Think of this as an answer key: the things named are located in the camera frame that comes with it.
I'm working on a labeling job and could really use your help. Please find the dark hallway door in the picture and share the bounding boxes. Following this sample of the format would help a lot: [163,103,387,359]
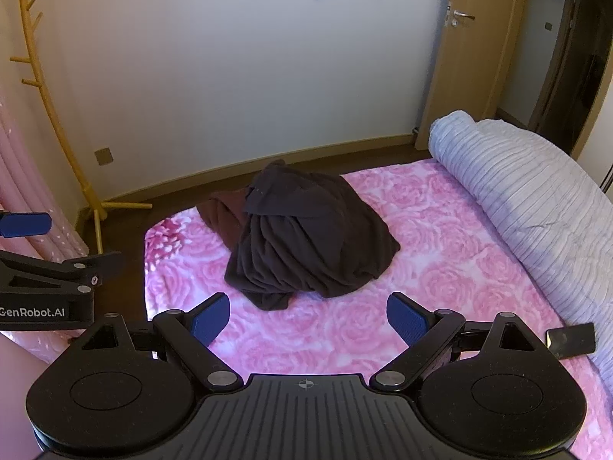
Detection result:
[529,0,613,154]

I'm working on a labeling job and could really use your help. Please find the pink curtain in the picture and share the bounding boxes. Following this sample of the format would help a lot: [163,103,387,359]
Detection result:
[0,72,91,262]

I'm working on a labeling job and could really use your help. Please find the grey striped quilt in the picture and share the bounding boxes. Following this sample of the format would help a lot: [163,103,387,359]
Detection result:
[428,110,613,375]

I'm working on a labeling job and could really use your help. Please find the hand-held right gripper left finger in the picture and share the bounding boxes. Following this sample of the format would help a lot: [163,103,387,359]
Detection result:
[79,292,241,391]

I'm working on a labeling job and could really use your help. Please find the black smartphone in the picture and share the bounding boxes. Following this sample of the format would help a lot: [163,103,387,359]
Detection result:
[545,323,598,360]

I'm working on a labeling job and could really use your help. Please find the wooden door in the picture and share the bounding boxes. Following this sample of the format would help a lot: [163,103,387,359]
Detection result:
[414,0,530,151]

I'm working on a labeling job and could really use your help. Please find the wooden coat rack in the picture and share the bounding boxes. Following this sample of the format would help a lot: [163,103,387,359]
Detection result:
[10,0,153,256]

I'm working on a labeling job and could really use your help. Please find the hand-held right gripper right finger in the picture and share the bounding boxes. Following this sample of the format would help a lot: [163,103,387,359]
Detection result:
[370,292,544,390]

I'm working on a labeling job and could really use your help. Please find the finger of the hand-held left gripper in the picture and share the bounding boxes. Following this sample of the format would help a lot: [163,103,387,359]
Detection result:
[0,212,52,239]
[0,250,124,294]

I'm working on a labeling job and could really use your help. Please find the pink rose blanket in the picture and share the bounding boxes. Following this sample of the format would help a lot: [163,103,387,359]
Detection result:
[10,159,613,460]

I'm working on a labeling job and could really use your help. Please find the dark brown garment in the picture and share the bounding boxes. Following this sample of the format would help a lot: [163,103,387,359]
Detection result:
[196,158,402,311]

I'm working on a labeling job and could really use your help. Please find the metal door handle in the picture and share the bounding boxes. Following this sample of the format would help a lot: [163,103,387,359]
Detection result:
[445,4,476,27]

